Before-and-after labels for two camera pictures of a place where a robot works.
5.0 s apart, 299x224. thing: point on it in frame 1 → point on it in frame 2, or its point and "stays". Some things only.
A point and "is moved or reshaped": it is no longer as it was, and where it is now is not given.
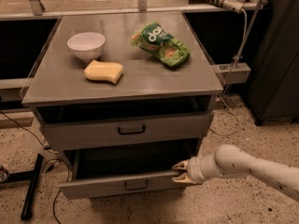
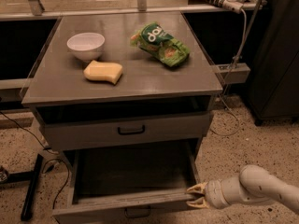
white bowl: [87, 46] stays
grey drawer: [107, 171] is moved or reshaped
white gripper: [193, 170] → [214, 194]
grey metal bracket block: [234, 73] stays
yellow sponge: [104, 71] stays
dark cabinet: [274, 91] stays
